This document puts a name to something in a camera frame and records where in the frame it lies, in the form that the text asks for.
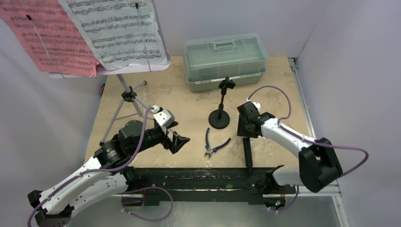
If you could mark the clear green storage box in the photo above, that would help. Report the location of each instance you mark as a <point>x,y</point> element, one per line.
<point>208,61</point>

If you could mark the black clarinet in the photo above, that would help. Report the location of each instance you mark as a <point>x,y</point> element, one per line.
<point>248,154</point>

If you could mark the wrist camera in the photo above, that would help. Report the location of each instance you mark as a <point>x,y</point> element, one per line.
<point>257,105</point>
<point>162,116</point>

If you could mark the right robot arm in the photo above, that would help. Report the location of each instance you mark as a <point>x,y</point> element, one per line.
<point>318,164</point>

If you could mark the white sheet music page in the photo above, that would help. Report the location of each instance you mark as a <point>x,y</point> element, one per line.
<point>119,34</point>

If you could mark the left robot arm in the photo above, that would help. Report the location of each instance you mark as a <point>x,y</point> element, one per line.
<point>106,173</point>

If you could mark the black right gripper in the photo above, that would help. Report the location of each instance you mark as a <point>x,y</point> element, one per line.
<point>246,135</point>

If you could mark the black round disc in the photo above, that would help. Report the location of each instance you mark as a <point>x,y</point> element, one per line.
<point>220,119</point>

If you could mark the pink sheet music page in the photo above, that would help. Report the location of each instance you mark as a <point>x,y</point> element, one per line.
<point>49,37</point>

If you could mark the white perforated music stand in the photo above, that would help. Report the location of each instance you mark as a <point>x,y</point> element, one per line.
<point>125,84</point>

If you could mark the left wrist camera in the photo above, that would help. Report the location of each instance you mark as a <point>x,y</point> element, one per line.
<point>162,116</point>

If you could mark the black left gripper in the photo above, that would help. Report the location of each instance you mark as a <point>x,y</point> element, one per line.
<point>178,140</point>

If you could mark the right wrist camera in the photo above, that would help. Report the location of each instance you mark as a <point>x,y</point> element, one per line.
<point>257,105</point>

